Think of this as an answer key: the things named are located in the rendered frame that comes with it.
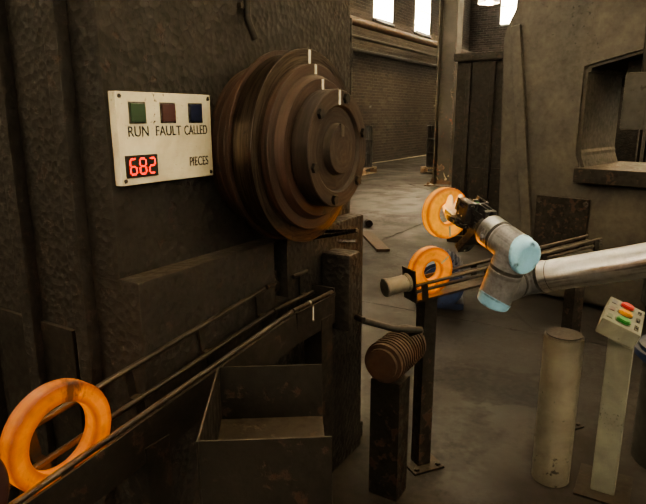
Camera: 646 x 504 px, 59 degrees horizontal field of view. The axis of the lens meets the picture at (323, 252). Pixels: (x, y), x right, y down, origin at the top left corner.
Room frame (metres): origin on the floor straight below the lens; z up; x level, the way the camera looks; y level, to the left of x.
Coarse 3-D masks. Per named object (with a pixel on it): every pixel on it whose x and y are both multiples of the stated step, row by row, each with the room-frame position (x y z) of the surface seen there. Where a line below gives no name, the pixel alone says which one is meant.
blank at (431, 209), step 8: (432, 192) 1.71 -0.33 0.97; (440, 192) 1.69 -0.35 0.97; (448, 192) 1.70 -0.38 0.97; (456, 192) 1.72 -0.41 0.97; (432, 200) 1.68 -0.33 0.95; (440, 200) 1.69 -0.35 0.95; (424, 208) 1.69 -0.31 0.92; (432, 208) 1.68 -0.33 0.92; (440, 208) 1.69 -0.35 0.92; (424, 216) 1.69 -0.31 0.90; (432, 216) 1.68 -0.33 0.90; (424, 224) 1.70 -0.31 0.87; (432, 224) 1.68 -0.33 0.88; (440, 224) 1.69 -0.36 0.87; (448, 224) 1.70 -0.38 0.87; (432, 232) 1.68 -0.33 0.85; (440, 232) 1.69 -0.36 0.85; (448, 232) 1.70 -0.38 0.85; (456, 232) 1.72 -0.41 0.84
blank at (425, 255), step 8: (424, 248) 1.78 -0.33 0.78; (432, 248) 1.77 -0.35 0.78; (440, 248) 1.78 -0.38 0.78; (416, 256) 1.76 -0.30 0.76; (424, 256) 1.76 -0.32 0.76; (432, 256) 1.77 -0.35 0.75; (440, 256) 1.78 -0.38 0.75; (448, 256) 1.79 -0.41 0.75; (416, 264) 1.75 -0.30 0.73; (424, 264) 1.76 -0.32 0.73; (440, 264) 1.78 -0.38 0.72; (448, 264) 1.80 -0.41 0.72; (416, 272) 1.75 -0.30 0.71; (440, 272) 1.79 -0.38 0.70; (448, 272) 1.80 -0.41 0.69; (416, 280) 1.75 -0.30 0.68; (424, 280) 1.76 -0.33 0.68; (448, 280) 1.80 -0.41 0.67; (440, 288) 1.78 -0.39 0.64
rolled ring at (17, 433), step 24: (48, 384) 0.84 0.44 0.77; (72, 384) 0.85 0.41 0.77; (24, 408) 0.79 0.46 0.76; (48, 408) 0.82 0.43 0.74; (96, 408) 0.89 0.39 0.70; (24, 432) 0.78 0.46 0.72; (96, 432) 0.88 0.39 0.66; (0, 456) 0.77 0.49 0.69; (24, 456) 0.78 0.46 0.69; (72, 456) 0.87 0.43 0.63; (24, 480) 0.77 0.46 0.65
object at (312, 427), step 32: (224, 384) 1.02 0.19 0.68; (256, 384) 1.02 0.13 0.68; (288, 384) 1.03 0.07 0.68; (320, 384) 1.03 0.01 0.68; (224, 416) 1.02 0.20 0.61; (256, 416) 1.02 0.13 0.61; (288, 416) 1.03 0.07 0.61; (320, 416) 1.03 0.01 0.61; (224, 448) 0.76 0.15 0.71; (256, 448) 0.76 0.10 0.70; (288, 448) 0.77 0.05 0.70; (320, 448) 0.77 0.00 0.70; (224, 480) 0.76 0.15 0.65; (256, 480) 0.76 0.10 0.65; (288, 480) 0.77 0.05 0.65; (320, 480) 0.77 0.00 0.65
